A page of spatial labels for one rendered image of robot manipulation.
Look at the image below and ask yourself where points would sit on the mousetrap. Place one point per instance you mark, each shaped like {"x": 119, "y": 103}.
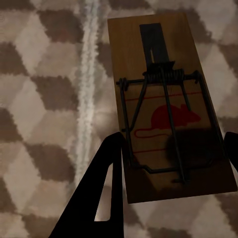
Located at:
{"x": 171, "y": 142}

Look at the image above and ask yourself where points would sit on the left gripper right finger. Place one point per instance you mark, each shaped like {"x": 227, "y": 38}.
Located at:
{"x": 231, "y": 144}

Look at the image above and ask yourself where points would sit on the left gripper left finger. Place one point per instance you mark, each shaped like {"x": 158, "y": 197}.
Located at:
{"x": 77, "y": 220}

